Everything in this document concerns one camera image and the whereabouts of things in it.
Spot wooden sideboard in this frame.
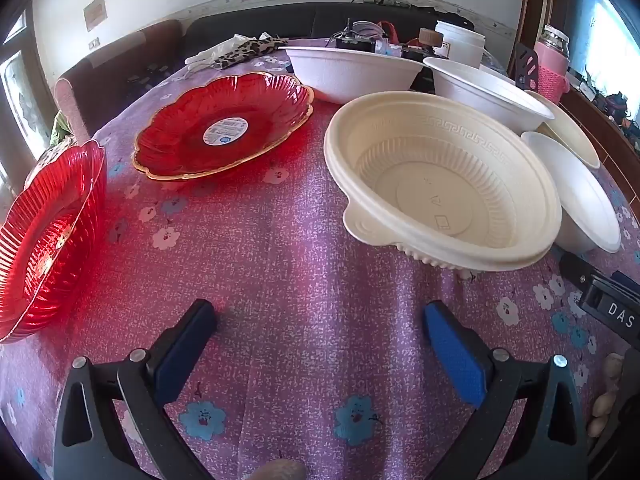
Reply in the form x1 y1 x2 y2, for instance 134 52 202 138
557 67 640 181

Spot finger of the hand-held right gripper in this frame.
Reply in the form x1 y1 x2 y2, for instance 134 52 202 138
559 251 601 288

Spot glass panel door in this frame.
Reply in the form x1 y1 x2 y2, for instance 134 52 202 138
0 10 56 196

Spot large red glass plate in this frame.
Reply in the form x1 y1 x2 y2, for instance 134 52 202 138
0 139 108 345

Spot green cloth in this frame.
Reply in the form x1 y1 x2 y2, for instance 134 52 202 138
50 110 77 146

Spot pink sleeved bottle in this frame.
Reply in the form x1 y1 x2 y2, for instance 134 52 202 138
532 25 572 106

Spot large white foam bowl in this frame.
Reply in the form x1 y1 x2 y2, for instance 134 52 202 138
278 46 425 106

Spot dark jar with brown cap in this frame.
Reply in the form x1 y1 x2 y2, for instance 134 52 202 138
405 27 446 61

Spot cream ribbed plastic bowl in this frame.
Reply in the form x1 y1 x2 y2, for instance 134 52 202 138
323 91 563 273

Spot medium white foam bowl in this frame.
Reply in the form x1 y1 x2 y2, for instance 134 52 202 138
423 57 556 136

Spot leopard print pouch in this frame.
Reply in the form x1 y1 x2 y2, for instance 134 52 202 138
215 35 291 70

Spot small cream foam bowl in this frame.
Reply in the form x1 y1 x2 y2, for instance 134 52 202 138
524 90 601 171

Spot black box device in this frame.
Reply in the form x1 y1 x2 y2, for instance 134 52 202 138
335 31 377 54

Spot purple floral tablecloth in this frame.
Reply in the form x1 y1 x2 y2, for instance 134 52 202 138
0 35 640 480

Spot gold-rimmed red glass plate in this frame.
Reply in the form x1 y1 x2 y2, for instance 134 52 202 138
131 72 315 182

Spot black leather sofa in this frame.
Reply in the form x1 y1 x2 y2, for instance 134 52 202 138
182 2 501 61

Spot small white foam bowl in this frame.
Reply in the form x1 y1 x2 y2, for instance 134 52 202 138
520 131 622 254

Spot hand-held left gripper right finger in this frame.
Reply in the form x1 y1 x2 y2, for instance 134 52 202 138
424 301 590 480

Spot brown fabric armchair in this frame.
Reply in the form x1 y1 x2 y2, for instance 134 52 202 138
54 20 188 143

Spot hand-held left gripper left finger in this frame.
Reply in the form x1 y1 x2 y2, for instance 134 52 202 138
54 299 219 480

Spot black gadgets on sofa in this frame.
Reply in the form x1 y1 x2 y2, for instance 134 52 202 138
125 62 171 86

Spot bright window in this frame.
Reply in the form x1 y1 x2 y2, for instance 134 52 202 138
570 0 640 121

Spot white gloves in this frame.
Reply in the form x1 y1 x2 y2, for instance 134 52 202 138
184 32 261 67

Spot black perforated holder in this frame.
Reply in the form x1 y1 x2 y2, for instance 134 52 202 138
515 43 540 92

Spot wall plaque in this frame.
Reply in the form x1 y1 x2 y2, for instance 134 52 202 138
82 0 108 32

